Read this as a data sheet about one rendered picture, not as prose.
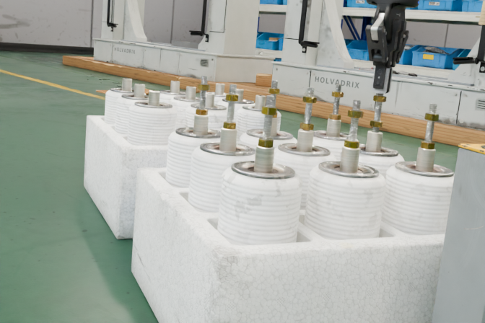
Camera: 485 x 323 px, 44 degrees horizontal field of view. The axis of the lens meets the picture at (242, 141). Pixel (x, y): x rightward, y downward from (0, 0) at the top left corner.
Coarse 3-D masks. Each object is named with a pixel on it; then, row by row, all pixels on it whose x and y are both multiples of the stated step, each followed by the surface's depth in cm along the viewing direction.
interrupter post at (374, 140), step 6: (372, 132) 89; (378, 132) 90; (372, 138) 89; (378, 138) 89; (366, 144) 90; (372, 144) 89; (378, 144) 89; (366, 150) 90; (372, 150) 89; (378, 150) 89
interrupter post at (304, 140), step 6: (300, 132) 84; (306, 132) 84; (312, 132) 84; (300, 138) 84; (306, 138) 84; (312, 138) 85; (300, 144) 84; (306, 144) 84; (312, 144) 85; (300, 150) 85; (306, 150) 84
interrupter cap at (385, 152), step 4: (360, 144) 93; (364, 144) 93; (360, 148) 91; (364, 148) 92; (384, 148) 92; (388, 148) 92; (360, 152) 87; (364, 152) 87; (368, 152) 87; (372, 152) 87; (380, 152) 90; (384, 152) 90; (388, 152) 89; (392, 152) 89; (396, 152) 89; (384, 156) 86; (388, 156) 87; (392, 156) 87
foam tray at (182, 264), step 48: (144, 192) 92; (144, 240) 91; (192, 240) 70; (336, 240) 70; (384, 240) 71; (432, 240) 73; (144, 288) 91; (192, 288) 70; (240, 288) 63; (288, 288) 66; (336, 288) 68; (384, 288) 71; (432, 288) 74
